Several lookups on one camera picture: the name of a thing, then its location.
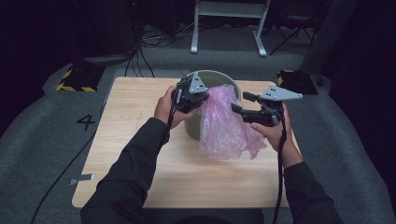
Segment black floor cable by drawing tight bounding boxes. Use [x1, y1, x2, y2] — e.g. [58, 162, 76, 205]
[30, 102, 107, 224]

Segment grey tape piece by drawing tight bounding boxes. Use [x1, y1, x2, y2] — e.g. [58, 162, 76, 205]
[69, 173, 94, 187]

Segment white metal stand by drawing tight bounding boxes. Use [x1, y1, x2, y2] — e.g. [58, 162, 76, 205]
[190, 0, 271, 58]

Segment person's right hand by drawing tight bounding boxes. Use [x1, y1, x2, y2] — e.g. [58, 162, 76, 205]
[250, 105, 296, 149]

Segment left hand-held gripper cable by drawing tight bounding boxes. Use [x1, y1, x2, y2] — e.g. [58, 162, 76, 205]
[162, 90, 178, 146]

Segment pink plastic bag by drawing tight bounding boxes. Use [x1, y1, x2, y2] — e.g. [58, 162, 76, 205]
[197, 83, 268, 161]

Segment person's left hand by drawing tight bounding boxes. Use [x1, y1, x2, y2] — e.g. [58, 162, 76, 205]
[153, 86, 200, 130]

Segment black yellow striped base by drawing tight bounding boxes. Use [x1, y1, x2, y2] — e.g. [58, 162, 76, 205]
[276, 69, 319, 96]
[55, 64, 106, 93]

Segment black tripod stand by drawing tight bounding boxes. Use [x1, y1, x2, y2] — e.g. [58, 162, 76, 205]
[268, 15, 316, 57]

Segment grey curtain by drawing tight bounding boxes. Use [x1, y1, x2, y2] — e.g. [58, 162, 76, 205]
[300, 0, 359, 76]

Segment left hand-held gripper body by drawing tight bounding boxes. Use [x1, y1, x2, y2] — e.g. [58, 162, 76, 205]
[173, 72, 210, 115]

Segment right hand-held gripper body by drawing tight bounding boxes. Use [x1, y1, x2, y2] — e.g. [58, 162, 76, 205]
[241, 85, 304, 128]

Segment green bucket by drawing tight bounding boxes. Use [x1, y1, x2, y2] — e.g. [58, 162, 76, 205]
[183, 69, 243, 142]

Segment black cable bundle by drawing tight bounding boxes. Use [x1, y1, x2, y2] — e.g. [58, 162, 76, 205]
[123, 0, 194, 78]

